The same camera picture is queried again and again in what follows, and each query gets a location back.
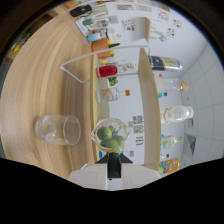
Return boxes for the green potted plant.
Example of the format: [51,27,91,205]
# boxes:
[108,76,119,86]

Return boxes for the black bag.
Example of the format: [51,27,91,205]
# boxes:
[69,4,93,18]

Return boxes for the glass jar with limes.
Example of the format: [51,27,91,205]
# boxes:
[90,118,131,179]

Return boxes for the white vases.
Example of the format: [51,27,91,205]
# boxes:
[150,29,168,43]

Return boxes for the small blue white bottle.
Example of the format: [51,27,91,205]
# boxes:
[87,32,101,43]

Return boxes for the wooden wall shelf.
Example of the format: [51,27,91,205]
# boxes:
[128,16,152,45]

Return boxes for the silver soda water can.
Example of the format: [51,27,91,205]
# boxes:
[148,55,183,72]

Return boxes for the clear drinking glass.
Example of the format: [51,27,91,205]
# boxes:
[33,114,82,146]

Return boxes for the yellow colourful can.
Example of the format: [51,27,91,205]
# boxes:
[157,157,181,176]

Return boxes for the red liquid bottle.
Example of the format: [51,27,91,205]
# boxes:
[96,63,138,79]

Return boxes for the clear bottle green cap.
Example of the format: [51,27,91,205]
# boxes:
[161,134,184,149]

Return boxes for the tall glass jar cork lid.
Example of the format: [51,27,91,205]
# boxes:
[154,77,189,94]

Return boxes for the wall sticker sheet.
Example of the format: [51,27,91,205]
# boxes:
[121,19,136,32]

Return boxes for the wall posters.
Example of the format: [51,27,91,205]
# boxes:
[132,115,145,148]

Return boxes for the white tray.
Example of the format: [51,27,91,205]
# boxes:
[75,16,109,37]

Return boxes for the wooden two-tier shelf rack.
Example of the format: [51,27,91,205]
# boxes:
[59,45,163,171]

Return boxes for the clear bottle orange cap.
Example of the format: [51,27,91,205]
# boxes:
[96,87,131,103]

